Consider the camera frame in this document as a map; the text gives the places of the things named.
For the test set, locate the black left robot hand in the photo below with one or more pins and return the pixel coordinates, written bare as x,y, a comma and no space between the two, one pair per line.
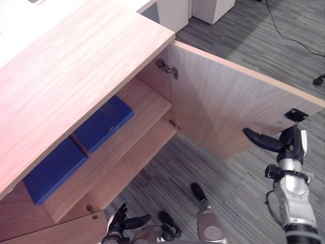
122,222

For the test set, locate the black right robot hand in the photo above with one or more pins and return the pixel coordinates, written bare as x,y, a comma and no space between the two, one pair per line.
292,145

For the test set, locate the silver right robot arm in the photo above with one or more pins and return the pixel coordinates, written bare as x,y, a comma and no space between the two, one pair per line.
297,198

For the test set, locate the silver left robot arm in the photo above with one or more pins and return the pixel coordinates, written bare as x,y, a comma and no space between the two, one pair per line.
114,239

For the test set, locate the black square door plate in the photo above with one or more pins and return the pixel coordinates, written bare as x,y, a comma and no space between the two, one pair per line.
296,116

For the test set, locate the plain wooden cabinet door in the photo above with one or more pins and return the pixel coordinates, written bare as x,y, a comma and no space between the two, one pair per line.
50,231

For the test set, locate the wooden cabinet door with black plate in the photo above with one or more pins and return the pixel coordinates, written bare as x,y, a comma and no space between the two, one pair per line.
228,101

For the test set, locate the plain blue folder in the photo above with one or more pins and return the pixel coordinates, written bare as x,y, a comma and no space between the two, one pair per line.
56,170

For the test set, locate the blue folder with printed label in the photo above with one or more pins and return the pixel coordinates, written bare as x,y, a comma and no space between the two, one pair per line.
106,122

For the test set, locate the small silver door hinge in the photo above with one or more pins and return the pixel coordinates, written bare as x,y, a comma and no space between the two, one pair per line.
174,124

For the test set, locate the wooden cabinet shelf board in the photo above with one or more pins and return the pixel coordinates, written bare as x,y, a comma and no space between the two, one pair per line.
142,106

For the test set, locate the large silver door hinge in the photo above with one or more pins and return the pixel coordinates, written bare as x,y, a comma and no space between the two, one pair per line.
167,69

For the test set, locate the low white cabinet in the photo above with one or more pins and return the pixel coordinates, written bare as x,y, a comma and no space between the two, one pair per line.
215,8

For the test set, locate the light wooden office cabinet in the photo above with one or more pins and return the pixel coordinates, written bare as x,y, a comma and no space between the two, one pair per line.
76,63

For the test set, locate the tall white cabinet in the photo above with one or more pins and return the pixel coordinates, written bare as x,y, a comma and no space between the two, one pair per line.
175,12

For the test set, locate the silver left robot leg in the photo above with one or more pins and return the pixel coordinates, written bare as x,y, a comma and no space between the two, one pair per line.
157,228

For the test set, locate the thin wooden shelf divider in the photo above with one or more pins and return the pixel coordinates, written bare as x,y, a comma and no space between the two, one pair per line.
80,145

